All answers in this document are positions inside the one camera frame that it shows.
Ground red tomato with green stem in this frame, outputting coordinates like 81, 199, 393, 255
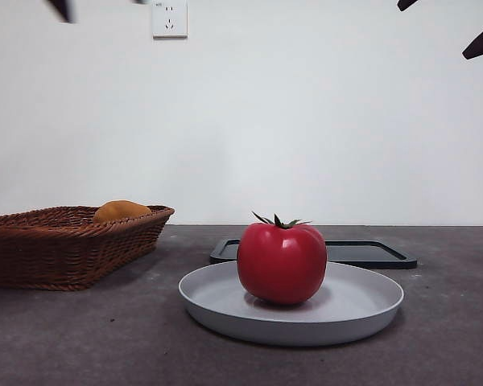
237, 211, 328, 306

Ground orange round fruit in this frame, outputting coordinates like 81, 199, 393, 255
93, 199, 152, 224

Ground black rectangular tray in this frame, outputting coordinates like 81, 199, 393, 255
208, 237, 419, 270

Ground brown wicker basket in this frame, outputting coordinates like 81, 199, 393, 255
0, 205, 175, 291

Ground grey round plate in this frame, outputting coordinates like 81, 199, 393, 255
178, 260, 405, 347

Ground white wall power socket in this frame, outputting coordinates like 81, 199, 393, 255
152, 0, 188, 40

